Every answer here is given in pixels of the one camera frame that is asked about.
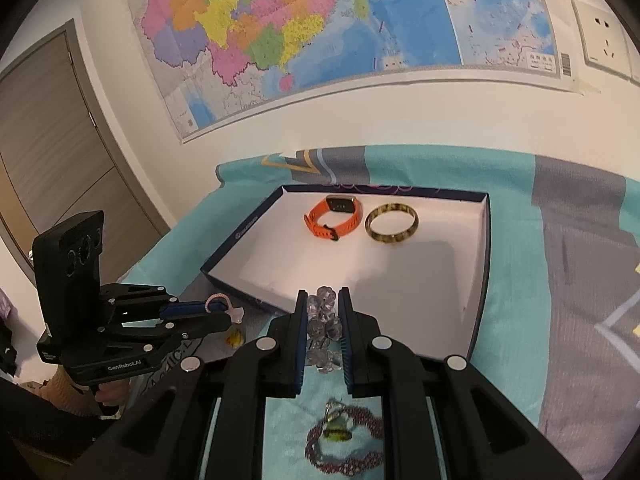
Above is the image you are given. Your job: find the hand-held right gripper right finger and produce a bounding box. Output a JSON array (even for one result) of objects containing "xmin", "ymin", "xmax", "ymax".
[{"xmin": 337, "ymin": 287, "xmax": 583, "ymax": 480}]

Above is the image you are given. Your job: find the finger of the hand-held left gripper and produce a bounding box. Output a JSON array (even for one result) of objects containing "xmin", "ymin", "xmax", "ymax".
[
  {"xmin": 99, "ymin": 311, "xmax": 234, "ymax": 357},
  {"xmin": 99, "ymin": 283, "xmax": 211, "ymax": 322}
]

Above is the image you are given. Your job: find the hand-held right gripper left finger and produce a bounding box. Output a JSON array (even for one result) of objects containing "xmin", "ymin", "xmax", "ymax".
[{"xmin": 65, "ymin": 289, "xmax": 308, "ymax": 480}]

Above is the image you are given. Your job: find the clear crystal bead bracelet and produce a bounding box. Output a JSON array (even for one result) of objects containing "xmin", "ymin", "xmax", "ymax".
[{"xmin": 306, "ymin": 286, "xmax": 346, "ymax": 375}]

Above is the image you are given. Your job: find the pink translucent charm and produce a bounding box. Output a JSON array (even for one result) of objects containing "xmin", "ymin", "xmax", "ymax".
[{"xmin": 205, "ymin": 292, "xmax": 245, "ymax": 324}]

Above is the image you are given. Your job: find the white box with dark rim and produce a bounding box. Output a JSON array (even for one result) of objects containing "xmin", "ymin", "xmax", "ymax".
[{"xmin": 200, "ymin": 185, "xmax": 491, "ymax": 361}]

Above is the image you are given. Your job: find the green and gold bead ring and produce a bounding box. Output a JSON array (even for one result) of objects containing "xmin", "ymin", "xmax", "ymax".
[{"xmin": 322, "ymin": 422, "xmax": 352, "ymax": 444}]

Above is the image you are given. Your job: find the maroon beaded bracelet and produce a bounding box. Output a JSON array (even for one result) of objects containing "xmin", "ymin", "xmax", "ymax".
[{"xmin": 305, "ymin": 405, "xmax": 386, "ymax": 476}]

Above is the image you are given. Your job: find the person's left forearm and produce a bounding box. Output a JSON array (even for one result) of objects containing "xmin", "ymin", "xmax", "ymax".
[{"xmin": 39, "ymin": 364, "xmax": 103, "ymax": 418}]

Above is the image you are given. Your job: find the person's left hand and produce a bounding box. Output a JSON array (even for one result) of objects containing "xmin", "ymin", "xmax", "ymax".
[{"xmin": 92, "ymin": 381, "xmax": 131, "ymax": 408}]

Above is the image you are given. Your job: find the dark cloth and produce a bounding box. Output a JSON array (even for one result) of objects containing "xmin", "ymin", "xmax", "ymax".
[{"xmin": 0, "ymin": 320, "xmax": 19, "ymax": 376}]

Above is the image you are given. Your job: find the tortoiseshell bangle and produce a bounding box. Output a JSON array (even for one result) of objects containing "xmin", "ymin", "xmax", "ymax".
[{"xmin": 365, "ymin": 203, "xmax": 419, "ymax": 246}]

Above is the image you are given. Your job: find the orange smart band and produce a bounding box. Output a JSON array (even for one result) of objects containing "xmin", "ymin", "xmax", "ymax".
[{"xmin": 303, "ymin": 195, "xmax": 363, "ymax": 242}]

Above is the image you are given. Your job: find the grey-brown wooden door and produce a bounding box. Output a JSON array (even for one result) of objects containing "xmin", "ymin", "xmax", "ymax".
[{"xmin": 0, "ymin": 19, "xmax": 173, "ymax": 286}]

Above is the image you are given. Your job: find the person's dark clothing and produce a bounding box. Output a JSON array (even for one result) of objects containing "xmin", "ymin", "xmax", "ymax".
[{"xmin": 0, "ymin": 375, "xmax": 118, "ymax": 480}]

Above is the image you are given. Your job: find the colourful wall map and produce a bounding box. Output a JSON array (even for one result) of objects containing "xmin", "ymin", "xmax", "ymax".
[{"xmin": 127, "ymin": 0, "xmax": 581, "ymax": 146}]

